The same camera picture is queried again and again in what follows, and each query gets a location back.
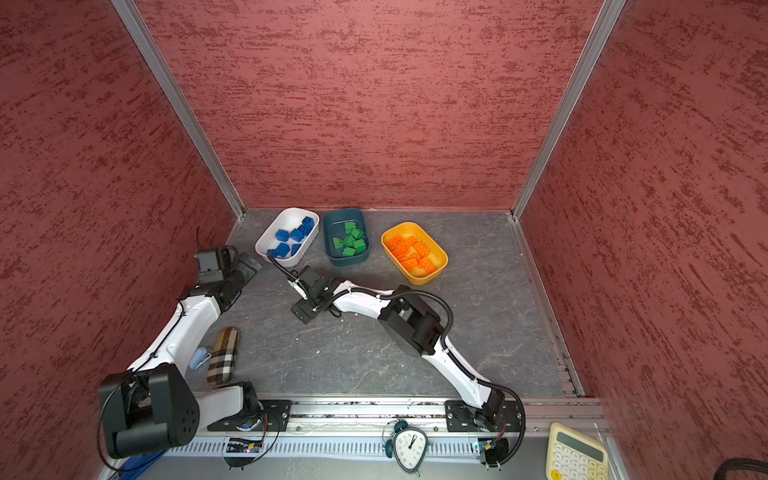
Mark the left circuit board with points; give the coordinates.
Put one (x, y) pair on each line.
(243, 446)

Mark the blue utility knife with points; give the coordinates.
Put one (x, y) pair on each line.
(136, 466)

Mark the large blue lego bottom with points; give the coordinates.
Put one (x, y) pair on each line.
(306, 229)

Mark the yellow plastic bin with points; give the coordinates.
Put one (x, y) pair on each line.
(438, 255)

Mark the aluminium rail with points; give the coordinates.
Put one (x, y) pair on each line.
(361, 416)

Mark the teal alarm clock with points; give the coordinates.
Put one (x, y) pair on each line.
(407, 445)

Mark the right circuit board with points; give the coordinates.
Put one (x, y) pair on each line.
(492, 453)

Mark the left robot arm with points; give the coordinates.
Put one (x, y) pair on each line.
(150, 407)

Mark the light blue small object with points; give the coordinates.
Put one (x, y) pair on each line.
(199, 358)

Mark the dark teal plastic bin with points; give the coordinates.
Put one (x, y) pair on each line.
(333, 226)

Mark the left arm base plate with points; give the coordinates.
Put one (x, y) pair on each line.
(273, 416)

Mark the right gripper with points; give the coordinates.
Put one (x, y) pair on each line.
(305, 305)

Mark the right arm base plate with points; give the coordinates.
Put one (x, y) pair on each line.
(461, 418)

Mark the white plastic bin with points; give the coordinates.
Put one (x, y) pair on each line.
(288, 219)

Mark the circuit board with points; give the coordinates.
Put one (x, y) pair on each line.
(243, 446)
(492, 453)

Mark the yellow calculator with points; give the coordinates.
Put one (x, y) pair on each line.
(572, 455)

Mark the plaid pouch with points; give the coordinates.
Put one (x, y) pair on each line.
(222, 363)

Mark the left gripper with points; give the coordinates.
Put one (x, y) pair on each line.
(248, 271)

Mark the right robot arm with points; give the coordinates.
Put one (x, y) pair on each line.
(419, 323)

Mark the orange lego cluster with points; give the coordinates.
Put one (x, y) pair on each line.
(400, 252)

